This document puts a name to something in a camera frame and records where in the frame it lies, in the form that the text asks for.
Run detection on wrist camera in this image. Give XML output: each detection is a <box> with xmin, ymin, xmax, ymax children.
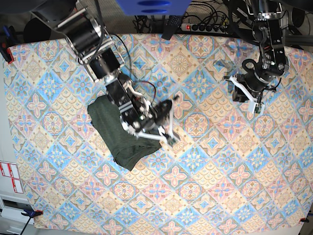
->
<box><xmin>167</xmin><ymin>137</ymin><xmax>177</xmax><ymax>146</ymax></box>
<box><xmin>252</xmin><ymin>102</ymin><xmax>265</xmax><ymax>115</ymax></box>

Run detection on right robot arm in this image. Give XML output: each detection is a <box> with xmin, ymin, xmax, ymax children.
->
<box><xmin>30</xmin><ymin>0</ymin><xmax>180</xmax><ymax>145</ymax></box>

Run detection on orange clamp lower right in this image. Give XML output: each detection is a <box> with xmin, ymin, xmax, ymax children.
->
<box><xmin>300</xmin><ymin>218</ymin><xmax>309</xmax><ymax>223</ymax></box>

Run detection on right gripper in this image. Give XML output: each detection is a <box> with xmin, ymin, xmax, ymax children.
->
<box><xmin>105</xmin><ymin>73</ymin><xmax>180</xmax><ymax>143</ymax></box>

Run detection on blue orange clamp lower left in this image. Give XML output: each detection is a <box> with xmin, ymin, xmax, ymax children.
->
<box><xmin>21</xmin><ymin>209</ymin><xmax>43</xmax><ymax>218</ymax></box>

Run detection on black round stool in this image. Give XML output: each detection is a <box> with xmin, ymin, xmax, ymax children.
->
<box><xmin>23</xmin><ymin>18</ymin><xmax>59</xmax><ymax>43</ymax></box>

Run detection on blue box overhead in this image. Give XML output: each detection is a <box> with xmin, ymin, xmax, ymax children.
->
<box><xmin>116</xmin><ymin>0</ymin><xmax>191</xmax><ymax>16</ymax></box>

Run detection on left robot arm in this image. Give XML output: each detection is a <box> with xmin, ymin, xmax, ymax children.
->
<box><xmin>224</xmin><ymin>0</ymin><xmax>289</xmax><ymax>114</ymax></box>

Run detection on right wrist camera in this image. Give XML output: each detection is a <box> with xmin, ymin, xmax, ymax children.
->
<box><xmin>167</xmin><ymin>137</ymin><xmax>177</xmax><ymax>146</ymax></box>

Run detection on colourful patterned tablecloth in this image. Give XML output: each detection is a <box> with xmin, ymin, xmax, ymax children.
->
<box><xmin>3</xmin><ymin>34</ymin><xmax>313</xmax><ymax>235</ymax></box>

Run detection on dark green long-sleeve shirt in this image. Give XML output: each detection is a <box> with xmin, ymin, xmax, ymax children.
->
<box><xmin>87</xmin><ymin>95</ymin><xmax>161</xmax><ymax>171</ymax></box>

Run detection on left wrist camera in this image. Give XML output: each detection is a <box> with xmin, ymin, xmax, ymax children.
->
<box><xmin>252</xmin><ymin>102</ymin><xmax>265</xmax><ymax>115</ymax></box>

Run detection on white power strip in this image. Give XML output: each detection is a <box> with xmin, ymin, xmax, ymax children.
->
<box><xmin>180</xmin><ymin>23</ymin><xmax>227</xmax><ymax>34</ymax></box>

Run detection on red white labels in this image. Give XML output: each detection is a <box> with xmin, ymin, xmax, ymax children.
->
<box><xmin>0</xmin><ymin>162</ymin><xmax>23</xmax><ymax>194</ymax></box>

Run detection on black remote control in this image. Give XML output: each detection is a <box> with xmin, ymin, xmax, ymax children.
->
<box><xmin>161</xmin><ymin>15</ymin><xmax>183</xmax><ymax>40</ymax></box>

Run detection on blue orange clamp upper left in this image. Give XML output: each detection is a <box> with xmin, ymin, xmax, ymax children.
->
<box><xmin>0</xmin><ymin>25</ymin><xmax>14</xmax><ymax>64</ymax></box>

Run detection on blue orange clamp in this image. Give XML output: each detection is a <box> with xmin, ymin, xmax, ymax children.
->
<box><xmin>21</xmin><ymin>209</ymin><xmax>43</xmax><ymax>218</ymax></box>
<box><xmin>0</xmin><ymin>25</ymin><xmax>14</xmax><ymax>64</ymax></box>

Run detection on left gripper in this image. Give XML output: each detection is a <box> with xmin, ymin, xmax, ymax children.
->
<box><xmin>224</xmin><ymin>19</ymin><xmax>289</xmax><ymax>110</ymax></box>

